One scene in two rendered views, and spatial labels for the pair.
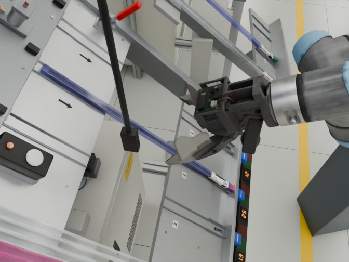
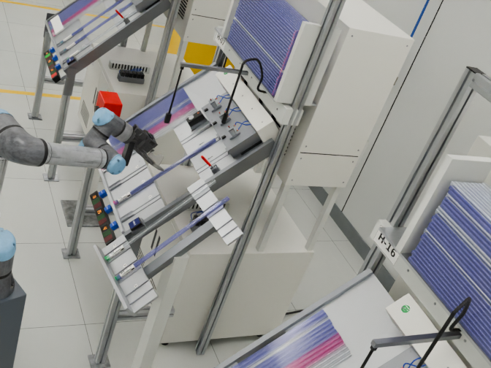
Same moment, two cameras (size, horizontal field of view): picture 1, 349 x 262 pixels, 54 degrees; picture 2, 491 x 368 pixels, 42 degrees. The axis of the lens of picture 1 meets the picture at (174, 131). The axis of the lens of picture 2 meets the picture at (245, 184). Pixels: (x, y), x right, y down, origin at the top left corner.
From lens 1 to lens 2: 2.76 m
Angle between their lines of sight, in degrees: 86
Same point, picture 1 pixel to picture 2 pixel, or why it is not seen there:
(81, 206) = (185, 214)
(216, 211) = (118, 190)
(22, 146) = (196, 116)
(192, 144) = not seen: hidden behind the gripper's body
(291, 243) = not seen: hidden behind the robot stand
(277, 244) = (23, 347)
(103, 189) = (180, 221)
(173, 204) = (142, 169)
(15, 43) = (218, 120)
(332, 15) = not seen: outside the picture
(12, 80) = (210, 115)
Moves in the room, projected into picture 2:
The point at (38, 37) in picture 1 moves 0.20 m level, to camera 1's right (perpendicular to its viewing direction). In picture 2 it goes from (217, 126) to (175, 128)
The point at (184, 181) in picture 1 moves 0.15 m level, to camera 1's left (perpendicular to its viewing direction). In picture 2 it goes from (142, 179) to (172, 177)
